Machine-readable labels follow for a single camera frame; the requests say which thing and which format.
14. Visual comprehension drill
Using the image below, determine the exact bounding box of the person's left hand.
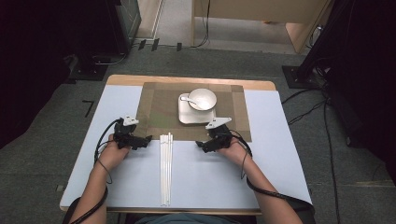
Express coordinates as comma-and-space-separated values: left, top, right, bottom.
97, 133, 132, 172

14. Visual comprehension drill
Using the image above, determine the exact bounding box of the white spoon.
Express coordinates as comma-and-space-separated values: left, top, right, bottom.
179, 95, 201, 107

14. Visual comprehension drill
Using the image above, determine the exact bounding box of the wooden table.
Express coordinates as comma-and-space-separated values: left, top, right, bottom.
59, 74, 314, 217

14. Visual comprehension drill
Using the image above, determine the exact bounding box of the dark curtain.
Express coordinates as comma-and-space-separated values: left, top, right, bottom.
323, 0, 396, 188
0, 0, 108, 151

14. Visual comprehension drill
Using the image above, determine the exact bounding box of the dark cabinet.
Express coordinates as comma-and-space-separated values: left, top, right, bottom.
104, 0, 143, 56

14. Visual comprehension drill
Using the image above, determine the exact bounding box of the black rounded pad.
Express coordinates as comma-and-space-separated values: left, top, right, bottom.
286, 199, 318, 224

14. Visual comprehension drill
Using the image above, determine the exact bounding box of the person's teal shirt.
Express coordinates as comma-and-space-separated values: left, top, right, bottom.
135, 212, 239, 224

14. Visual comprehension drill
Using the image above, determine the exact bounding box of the light wooden desk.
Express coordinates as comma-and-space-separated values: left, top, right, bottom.
191, 0, 333, 55

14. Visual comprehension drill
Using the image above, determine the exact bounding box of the brown woven placemat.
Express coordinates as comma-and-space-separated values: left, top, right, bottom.
132, 81, 253, 144

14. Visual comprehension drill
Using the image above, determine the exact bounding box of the row of white chopsticks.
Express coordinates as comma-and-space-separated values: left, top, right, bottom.
159, 133, 170, 207

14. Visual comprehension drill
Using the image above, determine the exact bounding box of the thick black gripper cable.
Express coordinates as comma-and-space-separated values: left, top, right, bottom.
229, 130, 316, 216
61, 117, 124, 224

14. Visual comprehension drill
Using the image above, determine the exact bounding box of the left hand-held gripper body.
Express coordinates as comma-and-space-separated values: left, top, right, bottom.
112, 115, 140, 149

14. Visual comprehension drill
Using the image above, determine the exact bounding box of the person's right hand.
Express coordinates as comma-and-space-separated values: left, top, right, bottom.
217, 136, 253, 168

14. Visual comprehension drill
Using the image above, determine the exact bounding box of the black floor cable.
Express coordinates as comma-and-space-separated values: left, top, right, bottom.
287, 98, 329, 126
322, 99, 343, 224
280, 88, 314, 105

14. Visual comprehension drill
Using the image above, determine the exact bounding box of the black stand base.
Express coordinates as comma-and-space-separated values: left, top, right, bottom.
68, 54, 109, 82

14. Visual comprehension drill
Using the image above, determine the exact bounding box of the white bowl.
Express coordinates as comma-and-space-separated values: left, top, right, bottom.
187, 88, 219, 112

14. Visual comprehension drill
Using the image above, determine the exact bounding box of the white square plate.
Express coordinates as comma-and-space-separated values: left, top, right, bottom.
177, 92, 218, 125

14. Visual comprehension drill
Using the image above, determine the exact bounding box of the black hanging cable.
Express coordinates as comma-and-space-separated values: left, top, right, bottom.
190, 0, 212, 49

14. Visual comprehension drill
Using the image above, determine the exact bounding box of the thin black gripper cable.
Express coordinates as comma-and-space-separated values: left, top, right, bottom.
239, 150, 249, 181
96, 139, 113, 185

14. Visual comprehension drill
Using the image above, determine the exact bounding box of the pale blue table sheet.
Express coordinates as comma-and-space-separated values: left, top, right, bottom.
60, 84, 314, 210

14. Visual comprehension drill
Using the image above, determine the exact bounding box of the black metal stand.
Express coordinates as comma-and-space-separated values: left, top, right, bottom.
281, 0, 359, 91

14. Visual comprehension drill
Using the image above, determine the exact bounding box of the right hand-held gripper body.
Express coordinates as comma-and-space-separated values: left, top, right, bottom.
205, 117, 233, 150

